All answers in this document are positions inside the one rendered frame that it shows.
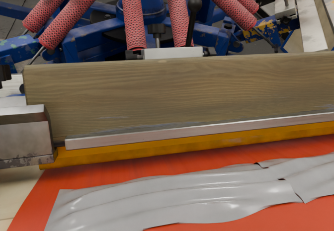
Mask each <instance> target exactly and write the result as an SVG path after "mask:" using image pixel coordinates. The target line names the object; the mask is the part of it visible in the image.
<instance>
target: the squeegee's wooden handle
mask: <svg viewBox="0 0 334 231"><path fill-rule="evenodd" d="M22 78H23V85H24V91H25V98H26V105H40V104H44V105H45V107H46V109H47V111H48V113H49V115H50V121H51V128H52V135H53V142H54V147H65V138H66V136H70V135H80V134H90V133H100V132H110V131H120V130H130V129H139V128H149V127H159V126H169V125H179V124H189V123H199V122H209V121H219V120H229V119H239V118H249V117H259V116H269V115H279V114H289V113H299V112H309V111H319V110H329V109H334V51H318V52H297V53H276V54H254V55H232V56H211V57H190V58H168V59H146V60H125V61H104V62H82V63H60V64H39V65H25V67H24V69H23V71H22Z"/></svg>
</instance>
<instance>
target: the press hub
mask: <svg viewBox="0 0 334 231"><path fill-rule="evenodd" d="M106 4H110V5H115V6H116V7H115V9H116V15H115V14H111V13H106V12H102V11H97V10H93V11H92V12H91V14H90V24H94V23H98V22H101V21H105V20H109V19H113V18H116V17H117V18H118V19H120V20H121V21H123V22H124V13H123V4H122V0H113V1H109V2H106ZM166 4H168V3H167V2H164V1H163V0H141V5H142V13H143V21H144V25H150V24H160V23H162V21H164V20H165V18H166V17H170V15H169V13H167V8H166ZM102 36H103V37H105V38H107V39H110V40H113V41H116V42H120V43H124V44H127V42H126V33H125V26H123V27H119V28H116V29H112V30H109V31H106V32H102ZM172 41H173V34H172V28H171V27H169V26H166V33H165V34H162V37H161V38H160V44H164V43H168V42H172ZM105 61H125V51H124V52H121V53H118V54H115V55H112V56H110V57H107V58H105Z"/></svg>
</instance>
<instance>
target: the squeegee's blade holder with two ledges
mask: <svg viewBox="0 0 334 231"><path fill-rule="evenodd" d="M330 121H334V109H329V110H319V111H309V112H299V113H289V114H279V115H269V116H259V117H249V118H239V119H229V120H219V121H209V122H199V123H189V124H179V125H169V126H159V127H149V128H139V129H130V130H120V131H110V132H100V133H90V134H80V135H70V136H66V138H65V147H66V150H67V151H71V150H80V149H89V148H97V147H106V146H115V145H124V144H133V143H142V142H151V141H160V140H169V139H178V138H187V137H196V136H205V135H214V134H223V133H232V132H241V131H250V130H259V129H268V128H277V127H286V126H295V125H304V124H313V123H321V122H330Z"/></svg>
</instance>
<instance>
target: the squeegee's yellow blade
mask: <svg viewBox="0 0 334 231"><path fill-rule="evenodd" d="M333 126H334V121H330V122H321V123H313V124H304V125H295V126H286V127H277V128H268V129H259V130H250V131H241V132H232V133H223V134H214V135H205V136H196V137H187V138H178V139H169V140H160V141H151V142H142V143H133V144H124V145H115V146H106V147H97V148H89V149H80V150H71V151H67V150H66V147H57V148H58V156H57V158H64V157H73V156H81V155H89V154H101V153H110V152H118V151H127V150H136V149H144V148H153V147H161V146H170V145H179V144H187V143H195V142H204V141H213V140H221V139H230V138H238V137H247V136H256V135H264V134H273V133H282V132H290V131H299V130H307V129H315V128H324V127H333Z"/></svg>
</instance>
